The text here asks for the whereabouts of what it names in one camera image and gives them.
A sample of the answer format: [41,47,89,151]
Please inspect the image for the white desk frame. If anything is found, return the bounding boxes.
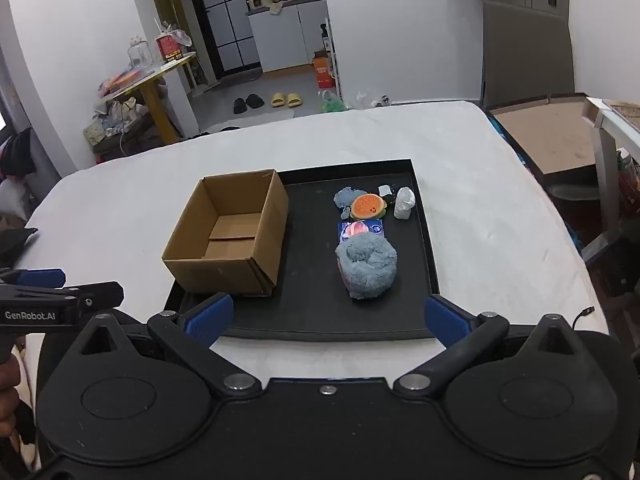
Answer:
[581,97,640,262]

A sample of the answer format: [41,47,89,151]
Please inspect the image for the red orange packets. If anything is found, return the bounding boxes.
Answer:
[97,67,151,99]

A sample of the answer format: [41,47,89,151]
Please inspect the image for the red canister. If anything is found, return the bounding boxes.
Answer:
[154,30,182,65]

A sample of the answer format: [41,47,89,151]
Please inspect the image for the clutter under round table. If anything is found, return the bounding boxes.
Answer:
[82,99,151,149]

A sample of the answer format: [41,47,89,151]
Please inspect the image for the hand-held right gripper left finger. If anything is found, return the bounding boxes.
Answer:
[72,292,263,399]

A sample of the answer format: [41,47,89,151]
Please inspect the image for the white kitchen cabinet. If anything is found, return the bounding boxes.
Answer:
[247,0,329,74]

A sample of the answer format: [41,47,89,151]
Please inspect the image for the glass jar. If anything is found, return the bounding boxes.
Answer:
[127,37,153,69]

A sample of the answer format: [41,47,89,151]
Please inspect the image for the green plastic bag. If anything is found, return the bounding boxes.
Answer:
[320,89,349,114]

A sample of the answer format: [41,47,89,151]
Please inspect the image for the grey upholstered panel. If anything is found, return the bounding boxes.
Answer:
[482,0,576,109]

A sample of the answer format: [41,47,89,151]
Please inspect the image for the small blue cloth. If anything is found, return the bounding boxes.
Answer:
[333,186,369,210]

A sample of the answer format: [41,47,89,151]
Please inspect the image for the dark clothes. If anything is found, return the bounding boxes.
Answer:
[0,127,39,179]

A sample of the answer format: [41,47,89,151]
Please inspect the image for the white plastic bag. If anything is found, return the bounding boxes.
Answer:
[393,186,417,220]

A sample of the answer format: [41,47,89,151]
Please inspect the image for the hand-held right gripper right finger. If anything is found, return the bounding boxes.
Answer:
[393,294,589,397]

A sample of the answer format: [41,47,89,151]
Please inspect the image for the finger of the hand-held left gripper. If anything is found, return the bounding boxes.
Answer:
[0,268,67,292]
[62,281,125,324]

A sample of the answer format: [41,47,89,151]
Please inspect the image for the round table with yellow leg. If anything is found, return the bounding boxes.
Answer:
[97,51,199,144]

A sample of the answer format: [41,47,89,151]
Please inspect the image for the orange cardboard box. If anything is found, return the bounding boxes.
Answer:
[312,50,335,90]

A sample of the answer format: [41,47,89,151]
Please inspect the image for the hamburger plush toy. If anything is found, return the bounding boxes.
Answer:
[349,193,388,221]

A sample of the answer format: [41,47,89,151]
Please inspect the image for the fluffy blue plush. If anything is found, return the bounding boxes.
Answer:
[334,234,400,302]

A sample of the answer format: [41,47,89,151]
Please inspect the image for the brown board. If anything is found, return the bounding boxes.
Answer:
[487,94,601,176]

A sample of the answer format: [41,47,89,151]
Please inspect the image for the person's left hand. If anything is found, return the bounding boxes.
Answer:
[0,352,22,438]

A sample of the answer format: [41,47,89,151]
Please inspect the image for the black framed glass door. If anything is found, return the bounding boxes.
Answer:
[192,0,261,81]

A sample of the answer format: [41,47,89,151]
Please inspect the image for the blue pink tissue packet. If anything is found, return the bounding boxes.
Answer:
[337,219,385,241]

